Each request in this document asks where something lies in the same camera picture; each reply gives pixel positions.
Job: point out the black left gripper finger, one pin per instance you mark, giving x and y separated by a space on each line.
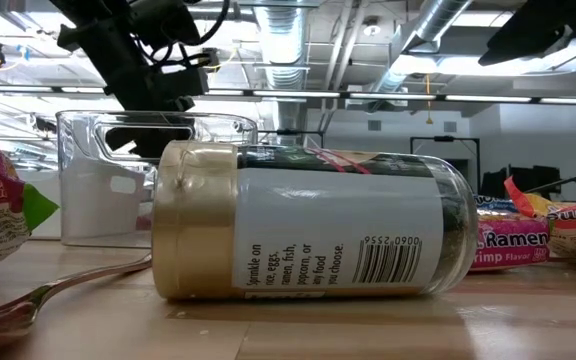
153 142

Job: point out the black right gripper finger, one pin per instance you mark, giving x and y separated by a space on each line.
528 42

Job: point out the blue ramen packet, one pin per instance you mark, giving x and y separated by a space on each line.
493 202

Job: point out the seasoning jar gold lid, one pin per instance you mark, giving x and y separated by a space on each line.
318 225

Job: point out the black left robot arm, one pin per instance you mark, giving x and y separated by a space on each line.
93 40

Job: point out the clear plastic bin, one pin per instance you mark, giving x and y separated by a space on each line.
93 200

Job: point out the thin black rectangular stand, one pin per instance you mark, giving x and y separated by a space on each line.
443 138

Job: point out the white rectangular container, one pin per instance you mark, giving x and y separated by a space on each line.
43 220

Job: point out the dark monitors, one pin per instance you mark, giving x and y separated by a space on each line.
533 180

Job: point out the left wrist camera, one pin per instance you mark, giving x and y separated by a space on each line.
163 22

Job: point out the silver spiral ceiling duct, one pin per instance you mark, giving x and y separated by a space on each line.
283 45

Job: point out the black ceiling light rail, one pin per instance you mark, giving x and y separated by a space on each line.
393 96

